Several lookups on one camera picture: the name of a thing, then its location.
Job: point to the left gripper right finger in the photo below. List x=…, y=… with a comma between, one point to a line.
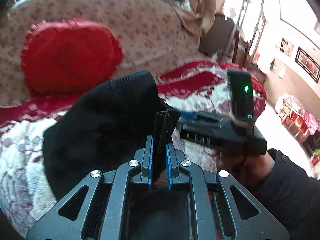
x=218, y=206

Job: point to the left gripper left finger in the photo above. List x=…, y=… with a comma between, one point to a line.
x=99, y=206

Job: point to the black pants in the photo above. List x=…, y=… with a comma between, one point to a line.
x=105, y=128

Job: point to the person's right hand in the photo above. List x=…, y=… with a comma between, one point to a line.
x=249, y=171

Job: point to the red and white plush blanket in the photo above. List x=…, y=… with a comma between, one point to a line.
x=25, y=192

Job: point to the black tracker box green light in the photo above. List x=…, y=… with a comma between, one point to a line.
x=240, y=85

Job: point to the floral beige quilt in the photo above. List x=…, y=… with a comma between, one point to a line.
x=150, y=32

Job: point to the beige curtain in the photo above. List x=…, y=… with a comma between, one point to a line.
x=196, y=16

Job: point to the red heart-shaped ruffled pillow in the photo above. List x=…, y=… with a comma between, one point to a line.
x=68, y=57

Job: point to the framed wall picture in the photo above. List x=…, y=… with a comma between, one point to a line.
x=304, y=60

